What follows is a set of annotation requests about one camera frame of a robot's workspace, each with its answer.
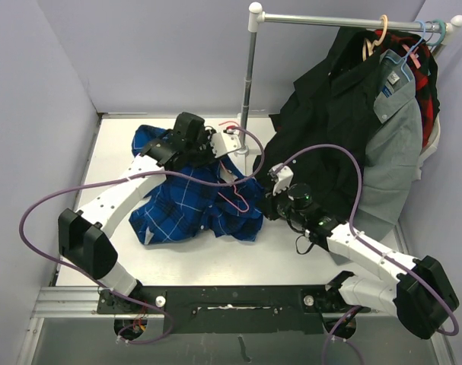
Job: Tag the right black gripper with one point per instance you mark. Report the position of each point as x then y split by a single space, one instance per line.
270 202

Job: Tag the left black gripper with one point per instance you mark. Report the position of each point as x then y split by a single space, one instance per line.
205 137

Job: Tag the pink wire hanger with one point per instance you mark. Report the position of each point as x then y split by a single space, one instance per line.
236 193

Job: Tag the blue plaid shirt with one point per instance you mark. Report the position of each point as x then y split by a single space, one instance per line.
179 209

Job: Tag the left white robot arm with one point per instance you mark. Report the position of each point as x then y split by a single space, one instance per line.
84 235

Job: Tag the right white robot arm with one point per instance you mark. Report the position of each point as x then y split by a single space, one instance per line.
416 291

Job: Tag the black hanging shirt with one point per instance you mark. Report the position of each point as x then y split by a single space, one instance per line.
303 120

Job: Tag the grey hanging shirt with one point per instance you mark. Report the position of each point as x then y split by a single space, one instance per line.
394 152

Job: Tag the red plaid hanging shirt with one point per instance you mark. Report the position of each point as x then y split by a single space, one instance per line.
427 98

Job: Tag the teal hanger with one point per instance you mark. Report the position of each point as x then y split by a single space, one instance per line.
442 31

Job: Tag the blue hanger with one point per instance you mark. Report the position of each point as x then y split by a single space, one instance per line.
408 54

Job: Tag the metal clothes rack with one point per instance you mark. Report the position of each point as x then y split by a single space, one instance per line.
257 16

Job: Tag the white hanging garment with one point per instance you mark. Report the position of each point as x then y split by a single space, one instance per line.
430 148

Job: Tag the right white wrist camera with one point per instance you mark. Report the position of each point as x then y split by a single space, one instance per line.
281 176

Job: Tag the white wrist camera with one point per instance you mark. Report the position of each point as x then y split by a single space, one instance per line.
223 143
281 176

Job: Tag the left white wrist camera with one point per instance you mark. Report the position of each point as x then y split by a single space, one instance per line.
223 143

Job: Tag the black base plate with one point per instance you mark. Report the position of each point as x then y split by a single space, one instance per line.
234 309

